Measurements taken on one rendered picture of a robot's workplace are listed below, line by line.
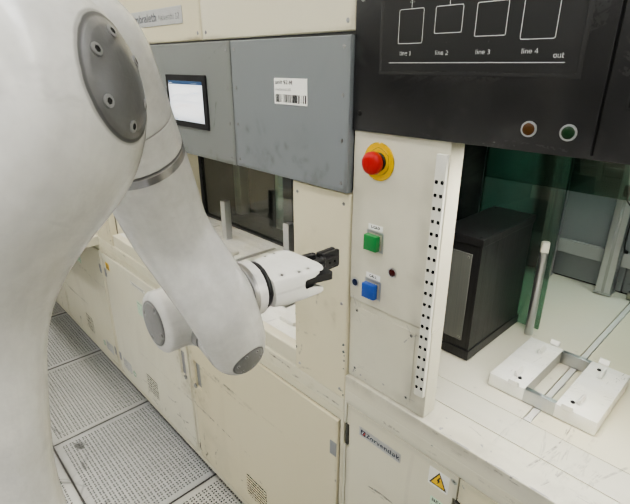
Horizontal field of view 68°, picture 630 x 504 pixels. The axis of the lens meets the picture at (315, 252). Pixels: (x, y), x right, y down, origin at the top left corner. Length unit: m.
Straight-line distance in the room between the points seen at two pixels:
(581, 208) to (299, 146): 0.98
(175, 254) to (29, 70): 0.33
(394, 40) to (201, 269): 0.48
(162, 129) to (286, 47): 0.58
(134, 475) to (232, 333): 1.66
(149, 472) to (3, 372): 1.90
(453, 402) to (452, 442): 0.11
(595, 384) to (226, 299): 0.83
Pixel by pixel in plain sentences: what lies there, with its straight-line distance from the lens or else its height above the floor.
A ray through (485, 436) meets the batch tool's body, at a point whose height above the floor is 0.87.
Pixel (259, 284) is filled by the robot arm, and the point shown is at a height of 1.22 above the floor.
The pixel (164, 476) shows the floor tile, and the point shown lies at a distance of 2.14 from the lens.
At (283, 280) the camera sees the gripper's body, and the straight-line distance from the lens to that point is 0.69.
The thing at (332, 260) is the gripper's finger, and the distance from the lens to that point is 0.79.
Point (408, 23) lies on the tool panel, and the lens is 0.80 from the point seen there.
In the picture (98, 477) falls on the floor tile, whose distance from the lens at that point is 2.22.
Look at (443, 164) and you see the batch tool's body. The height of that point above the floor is 1.37.
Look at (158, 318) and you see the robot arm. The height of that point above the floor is 1.22.
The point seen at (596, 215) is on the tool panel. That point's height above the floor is 1.09.
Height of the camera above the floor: 1.51
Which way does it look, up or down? 22 degrees down
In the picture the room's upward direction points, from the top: straight up
